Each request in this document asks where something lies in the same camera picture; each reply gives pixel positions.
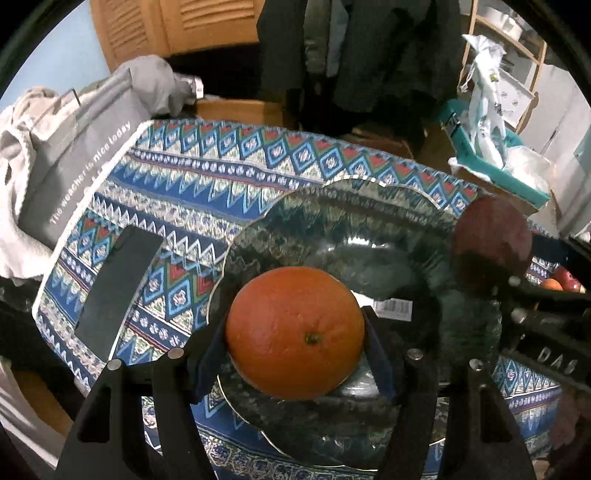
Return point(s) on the grey hanging jacket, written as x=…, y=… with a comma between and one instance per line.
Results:
x=323, y=32

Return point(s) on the white pot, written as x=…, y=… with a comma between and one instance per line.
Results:
x=501, y=18

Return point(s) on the dark red apple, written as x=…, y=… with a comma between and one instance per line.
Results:
x=489, y=230

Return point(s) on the shiny silver object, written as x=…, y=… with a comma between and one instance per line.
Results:
x=197, y=86

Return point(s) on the clear plastic bag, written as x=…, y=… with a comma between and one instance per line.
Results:
x=526, y=166

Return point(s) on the blue patterned tablecloth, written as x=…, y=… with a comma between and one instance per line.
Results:
x=184, y=184

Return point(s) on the large orange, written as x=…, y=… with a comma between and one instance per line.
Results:
x=286, y=323

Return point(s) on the printed white plastic bag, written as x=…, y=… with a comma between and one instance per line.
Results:
x=485, y=92

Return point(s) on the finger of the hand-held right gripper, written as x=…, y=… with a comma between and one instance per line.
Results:
x=545, y=304

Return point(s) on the dark glass plate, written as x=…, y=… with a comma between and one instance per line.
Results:
x=369, y=230

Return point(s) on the black flat rectangular device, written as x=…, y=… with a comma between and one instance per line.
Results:
x=115, y=290

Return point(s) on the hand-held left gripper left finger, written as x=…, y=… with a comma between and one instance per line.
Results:
x=207, y=364

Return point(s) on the wooden louvered cabinet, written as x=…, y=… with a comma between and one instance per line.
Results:
x=138, y=27

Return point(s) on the teal plastic bin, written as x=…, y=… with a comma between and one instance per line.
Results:
x=489, y=177

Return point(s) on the white patterned box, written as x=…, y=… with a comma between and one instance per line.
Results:
x=515, y=94

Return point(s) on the small red apple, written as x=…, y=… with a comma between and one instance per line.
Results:
x=567, y=277

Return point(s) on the wooden shelf rack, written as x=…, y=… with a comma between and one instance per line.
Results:
x=531, y=50

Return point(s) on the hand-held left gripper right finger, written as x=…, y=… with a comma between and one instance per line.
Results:
x=381, y=360

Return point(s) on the black hanging coat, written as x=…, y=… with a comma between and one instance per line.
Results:
x=397, y=55

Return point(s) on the beige cloth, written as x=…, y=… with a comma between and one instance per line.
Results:
x=18, y=138

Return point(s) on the grey bag with white print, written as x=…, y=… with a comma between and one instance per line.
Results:
x=83, y=152

